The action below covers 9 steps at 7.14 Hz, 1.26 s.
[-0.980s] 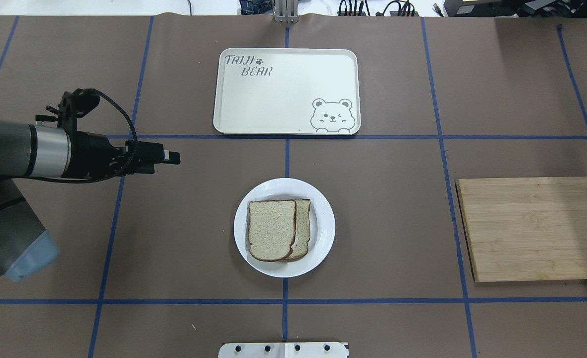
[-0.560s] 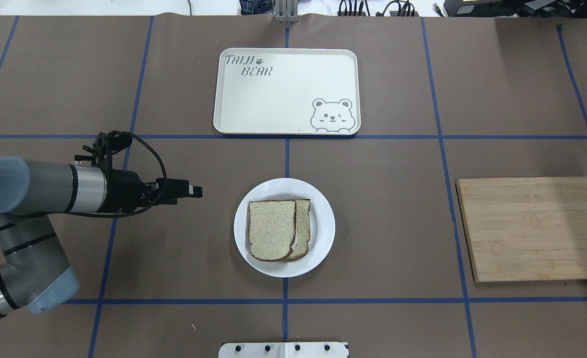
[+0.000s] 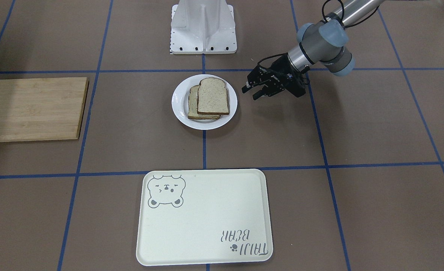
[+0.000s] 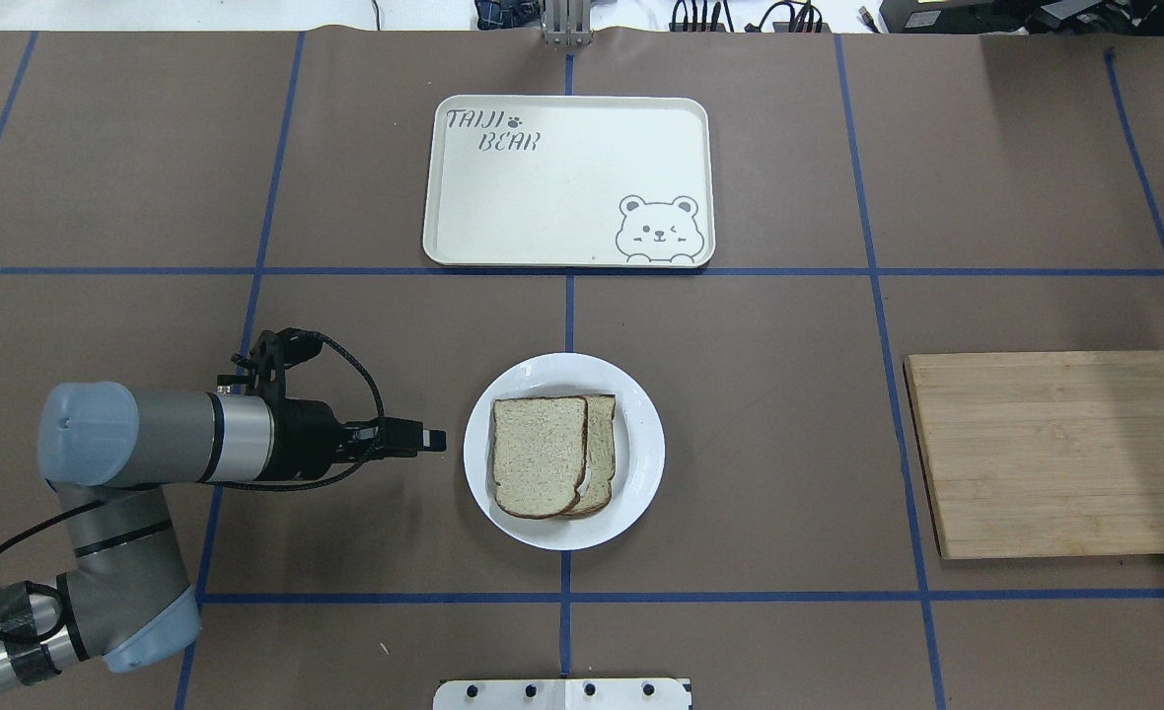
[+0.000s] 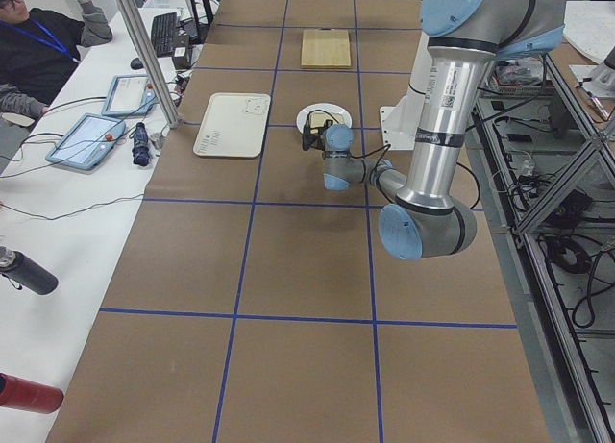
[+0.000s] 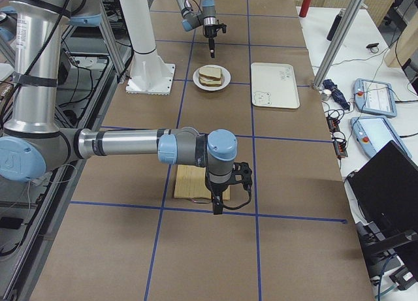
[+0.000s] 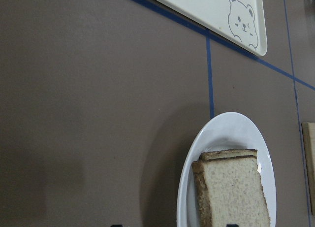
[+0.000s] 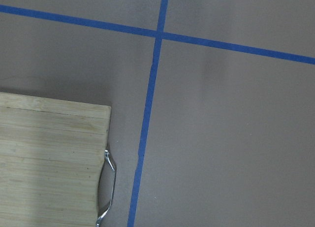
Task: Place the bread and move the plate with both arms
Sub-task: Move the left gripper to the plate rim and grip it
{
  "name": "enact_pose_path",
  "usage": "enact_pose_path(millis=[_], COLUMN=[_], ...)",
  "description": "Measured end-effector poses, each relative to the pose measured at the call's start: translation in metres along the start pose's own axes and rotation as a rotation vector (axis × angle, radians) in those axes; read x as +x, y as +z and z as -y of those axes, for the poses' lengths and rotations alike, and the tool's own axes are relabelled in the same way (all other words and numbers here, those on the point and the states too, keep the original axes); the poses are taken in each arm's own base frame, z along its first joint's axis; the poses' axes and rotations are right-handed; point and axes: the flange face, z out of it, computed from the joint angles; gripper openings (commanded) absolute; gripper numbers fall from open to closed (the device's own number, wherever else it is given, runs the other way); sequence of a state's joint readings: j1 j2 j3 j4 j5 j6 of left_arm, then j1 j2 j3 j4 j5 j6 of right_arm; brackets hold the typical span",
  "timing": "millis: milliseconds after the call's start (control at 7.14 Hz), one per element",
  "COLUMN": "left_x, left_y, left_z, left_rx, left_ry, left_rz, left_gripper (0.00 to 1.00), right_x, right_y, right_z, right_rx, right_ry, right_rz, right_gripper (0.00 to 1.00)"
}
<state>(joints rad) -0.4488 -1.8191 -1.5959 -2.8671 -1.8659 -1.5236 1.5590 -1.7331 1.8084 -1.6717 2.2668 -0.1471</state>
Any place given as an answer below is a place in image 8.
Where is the metal cutting board handle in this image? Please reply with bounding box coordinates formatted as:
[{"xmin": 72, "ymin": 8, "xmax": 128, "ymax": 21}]
[{"xmin": 95, "ymin": 148, "xmax": 117, "ymax": 227}]

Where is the wooden cutting board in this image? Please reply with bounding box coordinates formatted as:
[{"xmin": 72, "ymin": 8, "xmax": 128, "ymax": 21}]
[{"xmin": 0, "ymin": 93, "xmax": 111, "ymax": 227}]

